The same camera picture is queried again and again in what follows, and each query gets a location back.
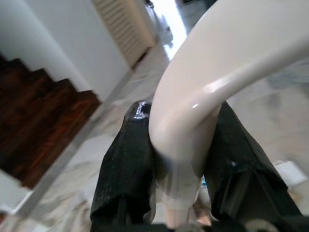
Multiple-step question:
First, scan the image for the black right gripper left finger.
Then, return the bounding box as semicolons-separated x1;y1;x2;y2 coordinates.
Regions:
90;101;155;226

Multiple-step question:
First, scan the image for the cream louvred door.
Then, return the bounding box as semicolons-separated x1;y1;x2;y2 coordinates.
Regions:
92;0;155;70

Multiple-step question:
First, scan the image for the dark wooden staircase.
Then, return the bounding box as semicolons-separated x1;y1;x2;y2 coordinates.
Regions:
0;51;102;189

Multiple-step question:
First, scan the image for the cream long-handled dustpan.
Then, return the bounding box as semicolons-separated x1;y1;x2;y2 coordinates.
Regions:
148;0;309;229

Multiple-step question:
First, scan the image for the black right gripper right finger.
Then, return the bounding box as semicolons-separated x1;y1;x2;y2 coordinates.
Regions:
203;102;305;223

